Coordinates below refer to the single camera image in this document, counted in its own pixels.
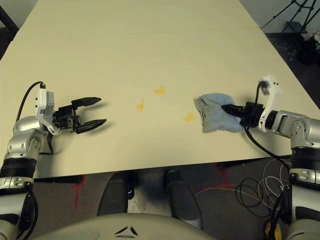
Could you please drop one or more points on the white crumpled cloth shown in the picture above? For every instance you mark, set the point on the white crumpled cloth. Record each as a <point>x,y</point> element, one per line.
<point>317,36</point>

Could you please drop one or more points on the black diagonal post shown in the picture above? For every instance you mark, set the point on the black diagonal post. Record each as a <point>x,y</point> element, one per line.
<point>8,20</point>

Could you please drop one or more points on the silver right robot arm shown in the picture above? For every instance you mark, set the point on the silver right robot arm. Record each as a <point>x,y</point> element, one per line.
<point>300,132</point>

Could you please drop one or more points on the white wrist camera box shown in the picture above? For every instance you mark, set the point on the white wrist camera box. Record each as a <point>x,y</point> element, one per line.
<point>43,105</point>
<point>273,92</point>

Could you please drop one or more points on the heart-shaped yellow liquid spill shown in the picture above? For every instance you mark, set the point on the heart-shaped yellow liquid spill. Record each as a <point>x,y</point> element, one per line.
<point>159,91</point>

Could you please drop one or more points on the black tripod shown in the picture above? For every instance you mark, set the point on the black tripod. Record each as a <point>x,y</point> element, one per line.
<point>280,14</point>

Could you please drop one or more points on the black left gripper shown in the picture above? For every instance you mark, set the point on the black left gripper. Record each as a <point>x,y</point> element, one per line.
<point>66,117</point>

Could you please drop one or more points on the yellow floor object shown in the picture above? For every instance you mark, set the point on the yellow floor object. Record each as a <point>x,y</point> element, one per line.
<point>277,232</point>

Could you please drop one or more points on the black bag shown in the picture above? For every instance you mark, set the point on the black bag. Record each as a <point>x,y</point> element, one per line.
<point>308,51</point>

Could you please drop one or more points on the black table frame bar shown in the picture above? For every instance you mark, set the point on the black table frame bar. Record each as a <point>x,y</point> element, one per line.
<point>60,179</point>
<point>235,164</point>

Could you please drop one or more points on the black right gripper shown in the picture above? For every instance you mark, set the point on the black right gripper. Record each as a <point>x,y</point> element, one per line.
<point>252,113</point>

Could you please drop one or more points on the grey robot torso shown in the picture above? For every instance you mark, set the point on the grey robot torso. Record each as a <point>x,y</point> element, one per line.
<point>100,227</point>

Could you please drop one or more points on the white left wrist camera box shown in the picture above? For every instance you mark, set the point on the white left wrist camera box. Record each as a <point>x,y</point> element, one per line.
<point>43,105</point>

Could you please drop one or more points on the dark grey robot leg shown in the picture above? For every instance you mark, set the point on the dark grey robot leg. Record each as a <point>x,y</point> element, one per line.
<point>113,195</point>
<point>181,197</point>

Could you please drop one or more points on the dark grey left robot leg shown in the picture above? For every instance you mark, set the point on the dark grey left robot leg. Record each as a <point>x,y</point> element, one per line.
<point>113,195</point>

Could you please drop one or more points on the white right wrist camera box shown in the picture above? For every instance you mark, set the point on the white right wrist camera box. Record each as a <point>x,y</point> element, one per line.
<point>273,92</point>

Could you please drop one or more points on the long thin yellow liquid spill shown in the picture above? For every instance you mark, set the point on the long thin yellow liquid spill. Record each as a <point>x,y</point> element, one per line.
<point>140,107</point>

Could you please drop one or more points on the round yellow liquid spill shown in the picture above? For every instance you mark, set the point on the round yellow liquid spill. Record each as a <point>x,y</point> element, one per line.
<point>189,117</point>

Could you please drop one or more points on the dark grey right robot leg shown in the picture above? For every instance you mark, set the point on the dark grey right robot leg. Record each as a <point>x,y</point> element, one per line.
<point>181,197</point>

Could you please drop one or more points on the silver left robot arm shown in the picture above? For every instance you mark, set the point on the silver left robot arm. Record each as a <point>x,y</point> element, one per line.
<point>21,140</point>

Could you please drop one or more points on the black step stool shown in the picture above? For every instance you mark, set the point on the black step stool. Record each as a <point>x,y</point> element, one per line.
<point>293,25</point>

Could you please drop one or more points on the light blue rag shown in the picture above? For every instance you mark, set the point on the light blue rag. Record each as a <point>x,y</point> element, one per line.
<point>212,115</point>

